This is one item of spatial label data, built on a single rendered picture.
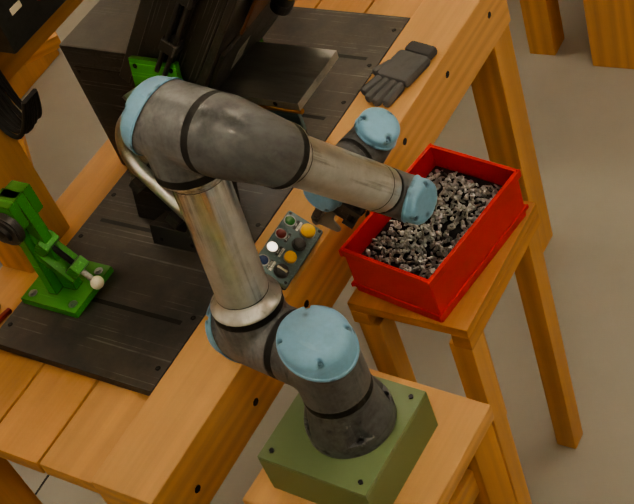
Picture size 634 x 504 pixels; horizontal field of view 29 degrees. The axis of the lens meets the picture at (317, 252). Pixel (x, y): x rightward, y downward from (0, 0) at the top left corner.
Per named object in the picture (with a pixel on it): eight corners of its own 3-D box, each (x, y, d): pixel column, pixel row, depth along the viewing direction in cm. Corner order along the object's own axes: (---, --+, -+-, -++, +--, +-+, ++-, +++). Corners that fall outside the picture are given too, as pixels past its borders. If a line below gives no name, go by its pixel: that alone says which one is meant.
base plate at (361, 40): (412, 24, 281) (410, 16, 279) (154, 398, 224) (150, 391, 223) (262, 9, 302) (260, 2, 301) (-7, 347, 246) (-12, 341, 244)
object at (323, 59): (340, 62, 241) (336, 50, 239) (302, 116, 233) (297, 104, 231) (185, 43, 261) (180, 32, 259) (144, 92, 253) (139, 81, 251)
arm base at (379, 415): (411, 393, 200) (397, 356, 194) (371, 469, 193) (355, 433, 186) (332, 373, 208) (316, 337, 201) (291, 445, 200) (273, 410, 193)
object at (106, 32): (256, 87, 278) (205, -38, 254) (186, 179, 262) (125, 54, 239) (192, 78, 287) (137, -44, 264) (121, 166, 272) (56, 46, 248)
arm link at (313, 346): (343, 426, 187) (319, 372, 178) (277, 395, 195) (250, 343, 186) (386, 368, 193) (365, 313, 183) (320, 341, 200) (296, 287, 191)
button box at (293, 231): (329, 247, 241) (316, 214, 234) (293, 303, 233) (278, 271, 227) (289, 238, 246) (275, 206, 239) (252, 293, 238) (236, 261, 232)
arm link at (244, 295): (281, 398, 194) (175, 125, 158) (212, 366, 202) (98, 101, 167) (326, 346, 199) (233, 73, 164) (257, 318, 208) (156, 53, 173)
